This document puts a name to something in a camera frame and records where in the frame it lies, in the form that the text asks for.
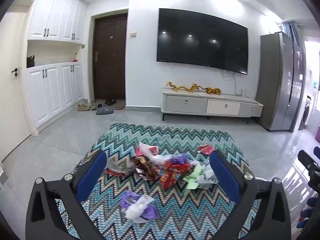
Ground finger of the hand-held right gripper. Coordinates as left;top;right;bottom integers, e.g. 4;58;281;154
297;150;320;178

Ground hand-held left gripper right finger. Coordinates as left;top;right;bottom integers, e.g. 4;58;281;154
209;151;293;240

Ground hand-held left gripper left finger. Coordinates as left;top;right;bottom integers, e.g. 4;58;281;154
25;150;108;240

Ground white clear wrapper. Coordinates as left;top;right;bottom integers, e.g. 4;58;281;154
199;163;218;186

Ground clear plastic wrapper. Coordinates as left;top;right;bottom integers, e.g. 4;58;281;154
104;157;128;178

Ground small red wrapper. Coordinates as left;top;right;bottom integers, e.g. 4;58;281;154
197;145;215;157

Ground green paper wrapper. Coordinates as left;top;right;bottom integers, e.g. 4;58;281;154
182;164;209;191

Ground purple plastic bag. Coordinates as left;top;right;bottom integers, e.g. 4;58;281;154
170;154;188;165
120;190;160;220

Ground brown snack wrapper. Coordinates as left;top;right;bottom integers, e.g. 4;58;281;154
129;155;162;181

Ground red snack wrapper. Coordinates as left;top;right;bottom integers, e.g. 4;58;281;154
160;161;192;191

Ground white plastic bag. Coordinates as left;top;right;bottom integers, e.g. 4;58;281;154
124;194;155;224
139;142;175;167

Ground person's right hand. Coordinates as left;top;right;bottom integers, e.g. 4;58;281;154
296;197;317;229

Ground washing machine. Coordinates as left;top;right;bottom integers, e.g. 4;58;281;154
299;95;313;130

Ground zigzag patterned cloth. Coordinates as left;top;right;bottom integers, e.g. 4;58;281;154
56;123;262;240

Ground grey slippers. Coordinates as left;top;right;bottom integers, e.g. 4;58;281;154
96;102;114;116

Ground beige shoes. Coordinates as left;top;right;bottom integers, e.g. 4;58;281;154
77;100;99;112

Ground brown doormat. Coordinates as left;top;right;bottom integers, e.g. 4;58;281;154
92;99;126;111

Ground grey white television cabinet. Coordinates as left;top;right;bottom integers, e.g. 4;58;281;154
161;88;264;124

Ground grey refrigerator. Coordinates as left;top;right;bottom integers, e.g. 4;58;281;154
256;31;307;132

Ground white lower cupboard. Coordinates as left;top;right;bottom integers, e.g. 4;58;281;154
26;61;84;130

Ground white cupboard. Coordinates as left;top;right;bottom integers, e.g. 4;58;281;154
27;0;87;44
26;61;84;130

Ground golden dragon figurine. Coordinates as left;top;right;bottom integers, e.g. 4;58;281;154
165;81;208;94

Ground white room door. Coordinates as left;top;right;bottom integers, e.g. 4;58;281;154
0;0;33;161

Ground brown entrance door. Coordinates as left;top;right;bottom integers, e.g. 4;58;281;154
93;14;128;103

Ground blue curtain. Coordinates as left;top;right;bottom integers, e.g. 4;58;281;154
282;21;300;43

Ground white upper cupboard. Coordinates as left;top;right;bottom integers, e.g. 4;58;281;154
27;0;87;44

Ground television cable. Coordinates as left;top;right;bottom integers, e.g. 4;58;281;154
221;70;237;97

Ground black wall television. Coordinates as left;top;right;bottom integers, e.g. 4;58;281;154
157;8;249;75

